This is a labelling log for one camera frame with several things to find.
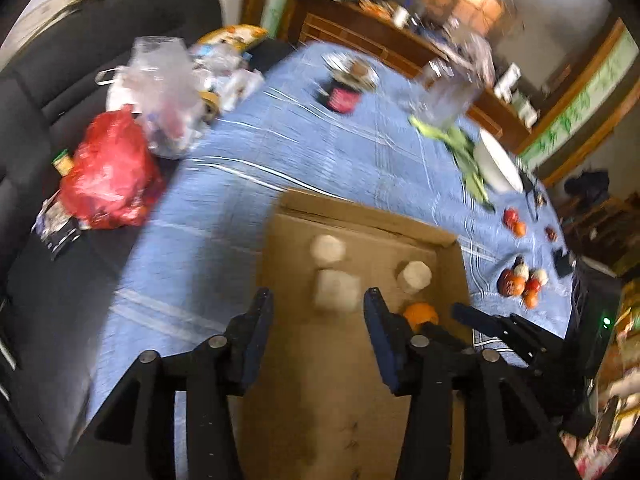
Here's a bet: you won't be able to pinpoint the black sofa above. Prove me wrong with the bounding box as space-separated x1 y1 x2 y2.
0 0 223 476

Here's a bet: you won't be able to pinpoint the clear plastic bag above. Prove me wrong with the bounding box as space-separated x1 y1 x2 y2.
95 36 211 161

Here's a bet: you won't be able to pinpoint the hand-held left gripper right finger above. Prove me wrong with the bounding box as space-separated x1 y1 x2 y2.
363 287 581 480

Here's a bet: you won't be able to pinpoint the clear glass pitcher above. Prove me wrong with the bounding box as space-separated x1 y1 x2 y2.
410 57 488 133

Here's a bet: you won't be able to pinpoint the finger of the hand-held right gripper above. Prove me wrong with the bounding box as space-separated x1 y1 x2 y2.
451 303 551 363
420 322 476 357

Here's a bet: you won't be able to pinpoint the white cylinder item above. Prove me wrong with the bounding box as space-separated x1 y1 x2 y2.
397 260 433 295

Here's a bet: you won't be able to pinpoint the white plastic wrappers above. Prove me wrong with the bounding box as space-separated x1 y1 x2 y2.
192 45 266 113

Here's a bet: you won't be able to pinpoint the red plastic bag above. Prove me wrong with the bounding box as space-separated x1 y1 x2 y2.
59 106 163 231

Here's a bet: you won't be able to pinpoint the black printed packet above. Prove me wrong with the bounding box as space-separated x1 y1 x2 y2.
32 197 83 261

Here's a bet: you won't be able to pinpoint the blue checked tablecloth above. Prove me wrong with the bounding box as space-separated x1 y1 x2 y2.
87 42 576 426

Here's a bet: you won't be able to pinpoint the yellow snack packet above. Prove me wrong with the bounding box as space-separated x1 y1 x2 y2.
197 24 268 53

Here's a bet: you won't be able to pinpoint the large red fruit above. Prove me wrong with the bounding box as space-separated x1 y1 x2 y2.
497 267 526 297

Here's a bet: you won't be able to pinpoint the green bok choy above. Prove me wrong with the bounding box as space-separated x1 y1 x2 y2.
409 116 496 211

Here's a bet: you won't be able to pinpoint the white cube item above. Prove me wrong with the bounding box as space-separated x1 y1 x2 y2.
314 269 362 315

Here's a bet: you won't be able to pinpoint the wooden cabinet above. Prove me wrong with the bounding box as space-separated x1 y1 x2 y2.
240 0 533 148

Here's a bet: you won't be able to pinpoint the white bowl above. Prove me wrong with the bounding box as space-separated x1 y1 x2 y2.
472 127 525 195

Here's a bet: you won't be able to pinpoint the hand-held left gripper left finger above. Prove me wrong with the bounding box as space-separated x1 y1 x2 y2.
60 287 275 480

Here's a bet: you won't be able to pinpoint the dark bag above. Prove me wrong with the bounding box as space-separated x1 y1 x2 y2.
565 170 611 201

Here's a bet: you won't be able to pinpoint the brown cardboard box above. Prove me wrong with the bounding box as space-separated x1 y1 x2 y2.
240 187 473 480

